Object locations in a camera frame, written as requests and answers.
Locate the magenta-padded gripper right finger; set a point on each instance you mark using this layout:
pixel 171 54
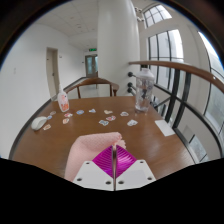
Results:
pixel 136 173

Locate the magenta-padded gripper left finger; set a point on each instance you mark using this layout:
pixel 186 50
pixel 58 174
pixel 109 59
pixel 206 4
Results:
pixel 93 176

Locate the pink towel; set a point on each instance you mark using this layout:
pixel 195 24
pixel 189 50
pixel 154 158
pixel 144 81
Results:
pixel 86 150

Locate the white paper card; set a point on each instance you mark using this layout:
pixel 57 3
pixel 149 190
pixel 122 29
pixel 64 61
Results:
pixel 164 127

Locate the light blue sticker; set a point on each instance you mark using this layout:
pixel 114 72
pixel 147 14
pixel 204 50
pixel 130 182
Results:
pixel 92 110

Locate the cream sticker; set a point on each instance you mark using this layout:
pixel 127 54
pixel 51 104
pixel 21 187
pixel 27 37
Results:
pixel 107 111

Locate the pink and white sticker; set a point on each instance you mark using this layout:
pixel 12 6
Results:
pixel 68 115

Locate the orange and white sticker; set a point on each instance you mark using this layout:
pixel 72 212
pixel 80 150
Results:
pixel 47 126

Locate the small blue sticker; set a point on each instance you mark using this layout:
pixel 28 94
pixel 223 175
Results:
pixel 49 117

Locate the white computer mouse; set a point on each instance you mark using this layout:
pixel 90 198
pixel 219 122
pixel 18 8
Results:
pixel 39 123

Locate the white spray bottle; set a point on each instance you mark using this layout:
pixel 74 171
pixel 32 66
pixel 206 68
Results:
pixel 63 101

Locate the clear plastic bottle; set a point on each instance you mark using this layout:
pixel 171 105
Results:
pixel 144 90

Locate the wooden chair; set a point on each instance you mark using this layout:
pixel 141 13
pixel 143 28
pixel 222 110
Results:
pixel 93 81

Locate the grey double door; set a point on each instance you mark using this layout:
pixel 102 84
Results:
pixel 90 66

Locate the beige side door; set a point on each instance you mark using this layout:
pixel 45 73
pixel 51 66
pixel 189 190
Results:
pixel 52 73

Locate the wood-topped black railing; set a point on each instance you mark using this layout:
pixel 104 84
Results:
pixel 180 70

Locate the tall dark-framed window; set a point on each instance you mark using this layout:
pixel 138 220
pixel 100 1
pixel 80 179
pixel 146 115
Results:
pixel 166 56
pixel 215 86

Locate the green exit sign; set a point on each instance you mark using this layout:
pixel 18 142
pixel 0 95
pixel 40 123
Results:
pixel 92 49

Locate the slanted upper window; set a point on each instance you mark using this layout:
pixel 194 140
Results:
pixel 156 15

